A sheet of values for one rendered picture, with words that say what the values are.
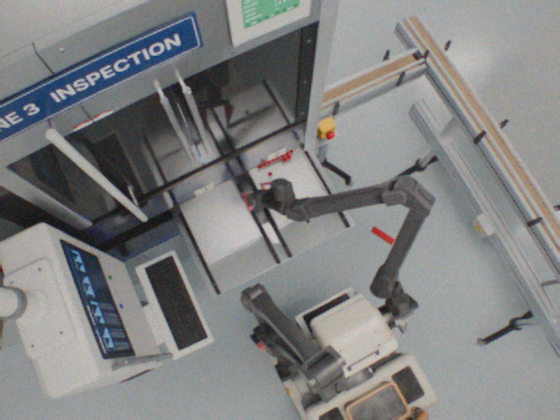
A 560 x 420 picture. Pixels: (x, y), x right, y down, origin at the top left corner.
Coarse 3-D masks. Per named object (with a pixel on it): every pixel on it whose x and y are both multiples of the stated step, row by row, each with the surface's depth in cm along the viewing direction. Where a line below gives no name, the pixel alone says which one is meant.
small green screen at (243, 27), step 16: (240, 0) 95; (256, 0) 98; (272, 0) 100; (288, 0) 103; (304, 0) 106; (240, 16) 100; (256, 16) 103; (272, 16) 106; (288, 16) 109; (304, 16) 112; (240, 32) 105; (256, 32) 108
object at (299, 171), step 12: (300, 156) 207; (276, 168) 205; (288, 168) 205; (300, 168) 205; (312, 168) 202; (252, 180) 203; (264, 180) 204; (288, 180) 204; (300, 180) 204; (312, 180) 204; (300, 192) 202; (312, 192) 202; (324, 192) 202; (276, 216) 199
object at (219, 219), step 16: (208, 192) 202; (224, 192) 202; (192, 208) 200; (208, 208) 200; (224, 208) 200; (240, 208) 200; (192, 224) 198; (208, 224) 198; (224, 224) 198; (240, 224) 198; (208, 240) 197; (224, 240) 197; (240, 240) 197; (208, 256) 195
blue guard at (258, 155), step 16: (304, 128) 182; (272, 144) 181; (288, 144) 189; (240, 160) 179; (256, 160) 188; (208, 176) 178; (224, 176) 186; (176, 192) 177; (192, 192) 185; (144, 208) 175; (160, 208) 183; (112, 224) 173; (128, 224) 181; (80, 240) 171; (96, 240) 180
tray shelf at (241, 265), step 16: (240, 176) 204; (336, 192) 203; (176, 208) 200; (176, 224) 199; (288, 224) 199; (304, 224) 199; (320, 224) 199; (336, 224) 199; (352, 224) 199; (256, 240) 197; (288, 240) 197; (304, 240) 197; (320, 240) 197; (192, 256) 195; (224, 256) 195; (240, 256) 195; (256, 256) 195; (272, 256) 195; (224, 272) 193; (240, 272) 193; (256, 272) 193; (208, 288) 191; (224, 288) 191
